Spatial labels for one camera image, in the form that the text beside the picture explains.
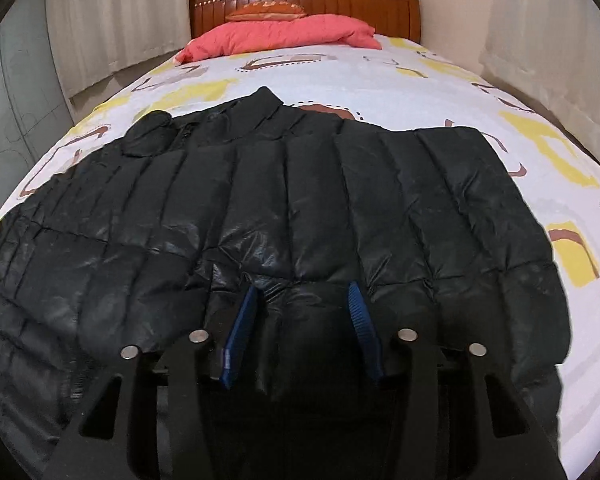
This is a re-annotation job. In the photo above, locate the left beige curtain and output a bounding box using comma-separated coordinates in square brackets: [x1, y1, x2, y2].
[46, 0, 190, 98]

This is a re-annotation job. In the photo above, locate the pink folded quilt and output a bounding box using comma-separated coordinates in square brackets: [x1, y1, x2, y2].
[173, 14, 381, 65]

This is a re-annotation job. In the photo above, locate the wooden headboard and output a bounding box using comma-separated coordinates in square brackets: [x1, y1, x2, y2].
[188, 0, 422, 42]

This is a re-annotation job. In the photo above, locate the orange patterned pillow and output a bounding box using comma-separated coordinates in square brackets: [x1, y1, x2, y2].
[225, 0, 306, 22]

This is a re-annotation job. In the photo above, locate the right beige curtain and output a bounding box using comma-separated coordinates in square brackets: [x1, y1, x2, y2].
[481, 0, 600, 162]

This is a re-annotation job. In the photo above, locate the black puffer jacket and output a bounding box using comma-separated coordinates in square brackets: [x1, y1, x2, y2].
[0, 88, 570, 479]

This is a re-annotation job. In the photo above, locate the patterned white bed sheet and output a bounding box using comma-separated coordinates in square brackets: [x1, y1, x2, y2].
[5, 37, 600, 479]

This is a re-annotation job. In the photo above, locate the beige curtain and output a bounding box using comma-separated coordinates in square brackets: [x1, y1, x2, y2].
[481, 0, 600, 162]
[46, 0, 190, 98]

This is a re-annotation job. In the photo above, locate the frosted glass wardrobe door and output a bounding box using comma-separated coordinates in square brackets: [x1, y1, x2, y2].
[0, 0, 73, 209]

